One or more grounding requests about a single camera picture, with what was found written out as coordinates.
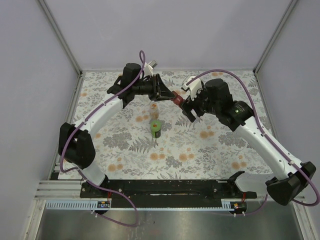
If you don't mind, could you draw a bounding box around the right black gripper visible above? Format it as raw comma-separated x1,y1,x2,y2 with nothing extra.
179,83,220,123

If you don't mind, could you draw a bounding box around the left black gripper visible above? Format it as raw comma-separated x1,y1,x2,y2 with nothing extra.
133,74,176,102

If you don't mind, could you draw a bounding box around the red pill organizer box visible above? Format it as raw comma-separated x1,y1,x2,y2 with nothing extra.
172,91,185,106

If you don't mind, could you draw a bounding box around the green pill bottle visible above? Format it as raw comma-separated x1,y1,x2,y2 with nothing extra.
150,119,162,138

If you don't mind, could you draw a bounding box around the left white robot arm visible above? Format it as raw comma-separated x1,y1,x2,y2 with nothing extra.
58,63,176,198

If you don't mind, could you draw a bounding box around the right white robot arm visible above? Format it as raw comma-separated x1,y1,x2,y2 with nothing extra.
180,76,316,206

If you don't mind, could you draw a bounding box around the clear small pill bottle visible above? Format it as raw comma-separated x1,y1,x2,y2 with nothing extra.
149,102,159,120

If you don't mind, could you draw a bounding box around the floral table mat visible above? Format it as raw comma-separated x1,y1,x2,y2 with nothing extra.
73,70,272,179

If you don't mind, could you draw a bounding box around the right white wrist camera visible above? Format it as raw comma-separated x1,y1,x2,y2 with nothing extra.
181,75,203,101

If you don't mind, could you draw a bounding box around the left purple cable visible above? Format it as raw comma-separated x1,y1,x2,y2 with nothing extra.
59,50,151,228

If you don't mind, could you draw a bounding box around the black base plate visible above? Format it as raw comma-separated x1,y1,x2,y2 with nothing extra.
79,179,257,211

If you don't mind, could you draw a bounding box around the white slotted cable duct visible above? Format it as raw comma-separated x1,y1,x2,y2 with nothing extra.
45,200,111,211

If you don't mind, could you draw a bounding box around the aluminium frame rail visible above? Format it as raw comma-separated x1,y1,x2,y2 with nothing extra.
34,180,306,201

